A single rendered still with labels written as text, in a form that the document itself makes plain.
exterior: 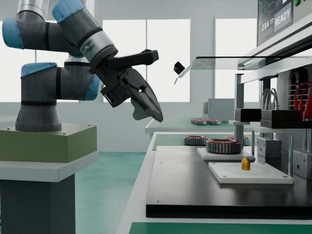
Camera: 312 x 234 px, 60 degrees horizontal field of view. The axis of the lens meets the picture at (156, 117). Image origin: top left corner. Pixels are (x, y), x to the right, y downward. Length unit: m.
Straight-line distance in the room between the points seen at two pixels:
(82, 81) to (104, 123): 4.55
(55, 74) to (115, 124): 4.52
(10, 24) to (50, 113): 0.33
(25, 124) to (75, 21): 0.44
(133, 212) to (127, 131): 4.96
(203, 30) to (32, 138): 4.90
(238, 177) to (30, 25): 0.61
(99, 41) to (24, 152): 0.49
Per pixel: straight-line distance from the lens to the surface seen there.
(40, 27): 0.78
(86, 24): 0.67
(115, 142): 5.49
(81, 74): 0.97
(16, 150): 1.00
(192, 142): 1.22
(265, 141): 0.90
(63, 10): 0.69
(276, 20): 0.88
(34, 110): 0.98
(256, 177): 0.61
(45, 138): 0.94
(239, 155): 0.85
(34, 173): 0.88
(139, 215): 0.48
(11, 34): 0.78
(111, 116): 5.46
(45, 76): 0.97
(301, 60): 0.65
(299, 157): 0.71
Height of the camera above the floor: 0.93
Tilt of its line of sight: 2 degrees down
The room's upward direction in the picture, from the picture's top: straight up
